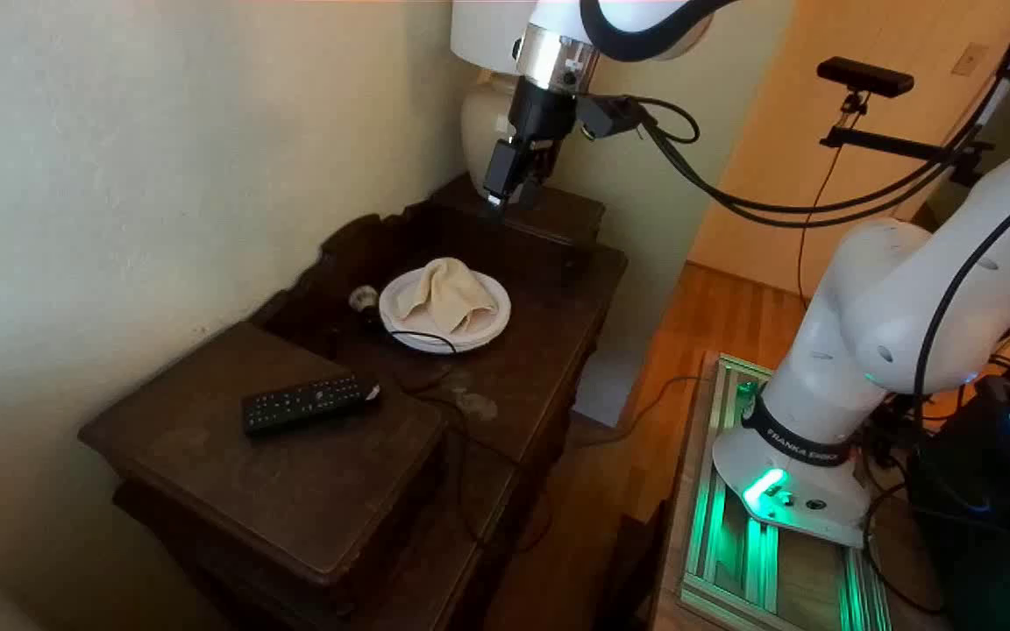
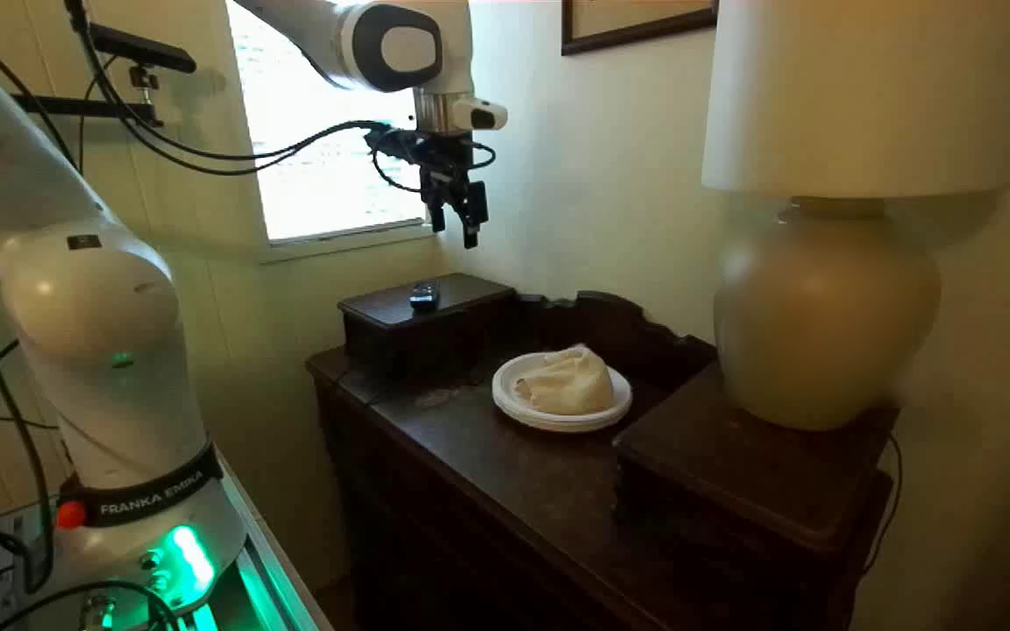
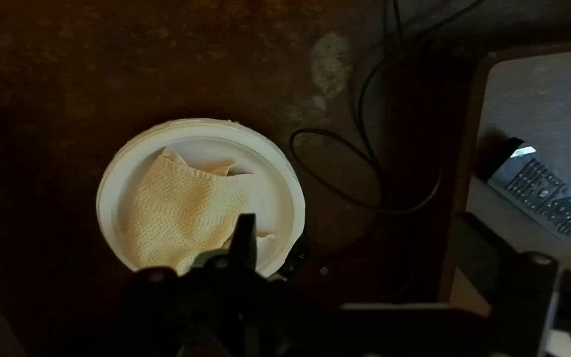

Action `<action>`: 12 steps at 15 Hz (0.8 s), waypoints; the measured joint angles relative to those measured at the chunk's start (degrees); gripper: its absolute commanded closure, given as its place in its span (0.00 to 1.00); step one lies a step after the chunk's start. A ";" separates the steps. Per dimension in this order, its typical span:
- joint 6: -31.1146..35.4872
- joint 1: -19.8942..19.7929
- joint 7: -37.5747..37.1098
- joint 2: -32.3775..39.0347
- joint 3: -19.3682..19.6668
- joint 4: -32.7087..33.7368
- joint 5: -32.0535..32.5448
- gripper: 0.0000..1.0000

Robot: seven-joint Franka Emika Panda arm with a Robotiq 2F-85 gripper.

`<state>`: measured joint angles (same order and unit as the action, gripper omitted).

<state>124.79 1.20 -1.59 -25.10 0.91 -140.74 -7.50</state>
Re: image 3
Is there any thin black cable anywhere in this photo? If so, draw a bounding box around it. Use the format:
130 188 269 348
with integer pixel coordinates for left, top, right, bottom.
287 0 485 217

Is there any dark wooden box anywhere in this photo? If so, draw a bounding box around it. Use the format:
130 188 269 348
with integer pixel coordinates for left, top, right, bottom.
438 37 571 357

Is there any beige folded cloth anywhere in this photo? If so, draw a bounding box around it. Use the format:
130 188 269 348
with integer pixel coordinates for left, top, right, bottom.
124 148 253 273

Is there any black remote control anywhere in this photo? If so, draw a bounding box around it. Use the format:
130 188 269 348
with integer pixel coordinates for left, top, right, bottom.
477 136 571 237

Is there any dark wooden side table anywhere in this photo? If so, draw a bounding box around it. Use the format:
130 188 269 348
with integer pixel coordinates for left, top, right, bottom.
0 0 571 357

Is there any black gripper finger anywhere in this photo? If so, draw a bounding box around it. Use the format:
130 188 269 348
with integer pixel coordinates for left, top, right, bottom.
227 213 257 269

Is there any white paper plate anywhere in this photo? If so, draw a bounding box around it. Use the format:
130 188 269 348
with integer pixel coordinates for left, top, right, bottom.
95 116 305 277

